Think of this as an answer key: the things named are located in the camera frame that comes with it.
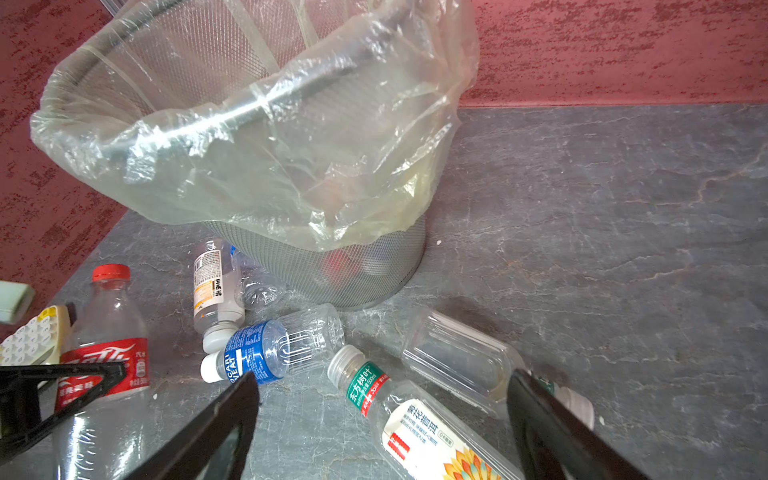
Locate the Pocari Sweat blue bottle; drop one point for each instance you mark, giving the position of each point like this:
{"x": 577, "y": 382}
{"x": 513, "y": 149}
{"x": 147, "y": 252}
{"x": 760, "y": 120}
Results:
{"x": 297, "y": 343}

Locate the clear plastic bin liner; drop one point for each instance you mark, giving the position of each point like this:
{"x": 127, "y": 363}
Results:
{"x": 282, "y": 138}

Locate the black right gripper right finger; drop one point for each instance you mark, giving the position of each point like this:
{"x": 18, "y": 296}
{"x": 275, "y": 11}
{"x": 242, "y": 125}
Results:
{"x": 552, "y": 443}

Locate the orange white label bottle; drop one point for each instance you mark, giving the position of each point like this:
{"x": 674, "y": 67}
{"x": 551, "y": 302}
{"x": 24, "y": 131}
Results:
{"x": 218, "y": 310}

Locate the chrysanthemum tea bottle green neck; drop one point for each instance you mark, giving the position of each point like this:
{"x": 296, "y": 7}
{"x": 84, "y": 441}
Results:
{"x": 418, "y": 436}

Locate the grey mesh waste bin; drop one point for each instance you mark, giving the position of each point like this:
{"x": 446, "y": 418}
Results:
{"x": 336, "y": 270}

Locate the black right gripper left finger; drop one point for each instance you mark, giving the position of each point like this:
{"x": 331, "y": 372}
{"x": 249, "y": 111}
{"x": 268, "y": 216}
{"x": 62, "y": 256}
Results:
{"x": 215, "y": 444}

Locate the clear square green-cap bottle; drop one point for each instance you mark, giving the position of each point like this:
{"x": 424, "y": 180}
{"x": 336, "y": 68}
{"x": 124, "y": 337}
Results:
{"x": 466, "y": 362}

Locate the red Coca-Cola bottle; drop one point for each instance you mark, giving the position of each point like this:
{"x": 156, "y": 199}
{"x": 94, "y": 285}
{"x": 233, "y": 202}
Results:
{"x": 106, "y": 391}

